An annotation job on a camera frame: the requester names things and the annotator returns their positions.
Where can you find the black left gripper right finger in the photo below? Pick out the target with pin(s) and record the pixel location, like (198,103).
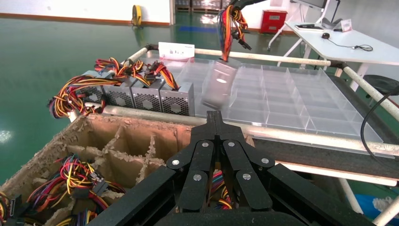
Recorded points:
(249,177)

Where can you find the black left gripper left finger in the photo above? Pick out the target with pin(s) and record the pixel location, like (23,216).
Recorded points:
(196,174)

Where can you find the brown cardboard divider box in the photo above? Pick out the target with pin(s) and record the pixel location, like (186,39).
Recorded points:
(131,140)

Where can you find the clear plastic divider tray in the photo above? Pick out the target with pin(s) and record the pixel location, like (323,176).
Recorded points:
(280,103)

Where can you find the blue bag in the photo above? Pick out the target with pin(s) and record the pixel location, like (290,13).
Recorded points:
(364,207)

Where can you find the white label card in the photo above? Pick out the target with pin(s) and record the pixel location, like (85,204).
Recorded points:
(176,51)

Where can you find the white fluffy cloth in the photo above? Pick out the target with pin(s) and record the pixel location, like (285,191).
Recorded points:
(383,203)

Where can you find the red cabinet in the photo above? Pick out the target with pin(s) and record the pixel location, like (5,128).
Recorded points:
(273,21)

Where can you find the black round stool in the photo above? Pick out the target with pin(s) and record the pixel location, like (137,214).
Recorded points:
(380,84)

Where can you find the black computer mouse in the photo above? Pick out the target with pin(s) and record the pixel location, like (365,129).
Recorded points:
(325,35)

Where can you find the white office table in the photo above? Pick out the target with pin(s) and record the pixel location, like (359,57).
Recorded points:
(352,53)

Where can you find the flat black tablet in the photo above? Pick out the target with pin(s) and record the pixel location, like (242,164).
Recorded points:
(308,26)

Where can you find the yellow drum fan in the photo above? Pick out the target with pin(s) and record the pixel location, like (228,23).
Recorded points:
(136,15)

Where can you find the computer monitor with stand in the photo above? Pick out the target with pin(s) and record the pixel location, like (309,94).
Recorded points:
(330,23)

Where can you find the small white sign card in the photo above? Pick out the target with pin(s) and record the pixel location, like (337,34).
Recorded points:
(346,25)

